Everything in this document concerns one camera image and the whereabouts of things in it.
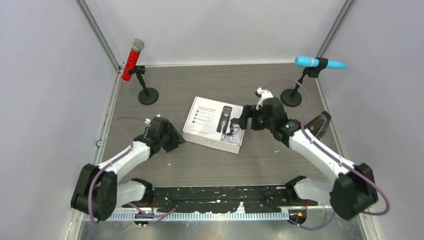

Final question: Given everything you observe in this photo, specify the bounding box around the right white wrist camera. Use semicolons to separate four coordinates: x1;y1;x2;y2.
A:
255;87;274;110

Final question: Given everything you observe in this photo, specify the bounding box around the right black microphone stand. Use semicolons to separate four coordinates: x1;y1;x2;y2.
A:
280;66;325;107

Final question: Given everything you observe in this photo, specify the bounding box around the left black microphone stand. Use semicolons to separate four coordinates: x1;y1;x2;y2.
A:
128;65;159;106

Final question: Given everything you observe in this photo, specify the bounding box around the white hair clipper box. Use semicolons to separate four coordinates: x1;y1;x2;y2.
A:
182;96;244;154

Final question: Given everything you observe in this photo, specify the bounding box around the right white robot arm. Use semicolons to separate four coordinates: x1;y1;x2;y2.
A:
239;97;379;220

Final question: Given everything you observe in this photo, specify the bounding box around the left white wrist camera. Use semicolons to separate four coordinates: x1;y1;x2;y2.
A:
144;114;162;125

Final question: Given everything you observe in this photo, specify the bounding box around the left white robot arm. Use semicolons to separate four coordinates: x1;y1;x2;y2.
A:
70;115;185;222

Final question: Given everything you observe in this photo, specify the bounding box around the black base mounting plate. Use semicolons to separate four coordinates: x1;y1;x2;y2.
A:
134;185;318;214

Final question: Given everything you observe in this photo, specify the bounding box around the red glitter microphone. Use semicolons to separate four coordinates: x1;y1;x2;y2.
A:
121;38;145;82

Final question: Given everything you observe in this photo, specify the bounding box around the black microphone stand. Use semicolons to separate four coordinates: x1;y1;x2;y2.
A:
128;65;159;106
280;66;325;107

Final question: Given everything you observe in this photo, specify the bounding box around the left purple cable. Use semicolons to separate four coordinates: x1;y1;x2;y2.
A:
87;115;178;228

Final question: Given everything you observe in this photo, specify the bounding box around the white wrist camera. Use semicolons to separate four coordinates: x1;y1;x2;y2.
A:
144;114;162;125
255;87;274;110

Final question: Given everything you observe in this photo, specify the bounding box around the blue microphone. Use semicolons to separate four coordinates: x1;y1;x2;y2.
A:
294;56;348;69

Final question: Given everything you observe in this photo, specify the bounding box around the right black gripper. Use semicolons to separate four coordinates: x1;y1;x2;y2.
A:
237;104;275;131

